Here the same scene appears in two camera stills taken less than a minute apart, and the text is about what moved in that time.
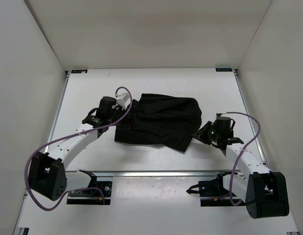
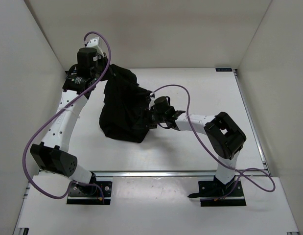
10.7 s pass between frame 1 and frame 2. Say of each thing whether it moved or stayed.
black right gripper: moved
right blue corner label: stayed
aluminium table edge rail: stayed
